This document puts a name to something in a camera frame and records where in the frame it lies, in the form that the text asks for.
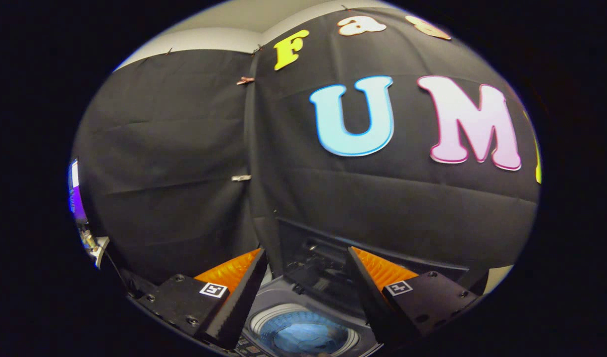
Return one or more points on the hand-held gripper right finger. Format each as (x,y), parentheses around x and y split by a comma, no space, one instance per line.
(367,297)

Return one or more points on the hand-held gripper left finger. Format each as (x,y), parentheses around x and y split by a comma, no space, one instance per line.
(244,297)

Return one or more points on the light blue t-shirt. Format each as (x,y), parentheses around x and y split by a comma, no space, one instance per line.
(308,339)

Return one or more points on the small silver clip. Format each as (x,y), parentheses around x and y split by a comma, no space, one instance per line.
(241,177)

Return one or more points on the black backdrop cloth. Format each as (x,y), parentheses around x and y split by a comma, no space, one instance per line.
(184,148)

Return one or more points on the purple lit screen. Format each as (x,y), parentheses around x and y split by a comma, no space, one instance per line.
(76,198)

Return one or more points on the small red clip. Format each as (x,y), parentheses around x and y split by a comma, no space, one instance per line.
(245,80)

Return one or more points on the white metal bracket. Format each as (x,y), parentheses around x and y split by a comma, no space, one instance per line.
(99,248)

